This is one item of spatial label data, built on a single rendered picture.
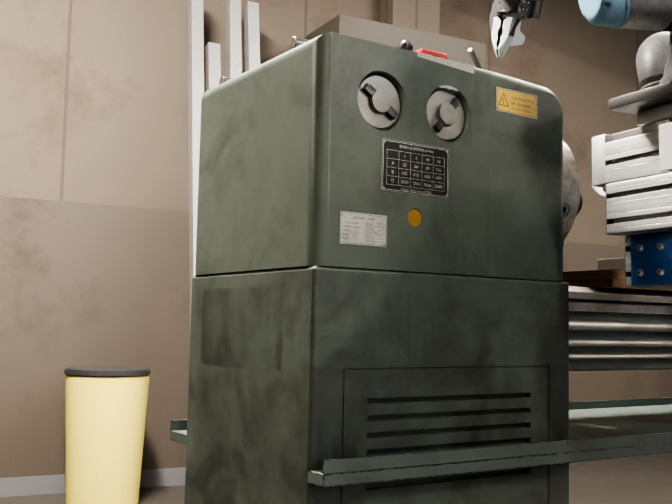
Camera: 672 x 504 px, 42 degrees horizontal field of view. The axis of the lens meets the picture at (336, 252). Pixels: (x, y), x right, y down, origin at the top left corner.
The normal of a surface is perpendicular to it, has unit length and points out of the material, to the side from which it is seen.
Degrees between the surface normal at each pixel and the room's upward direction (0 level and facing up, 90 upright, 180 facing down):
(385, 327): 90
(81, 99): 90
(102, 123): 90
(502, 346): 90
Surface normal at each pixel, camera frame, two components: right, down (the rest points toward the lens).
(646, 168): -0.89, -0.06
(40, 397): 0.46, -0.07
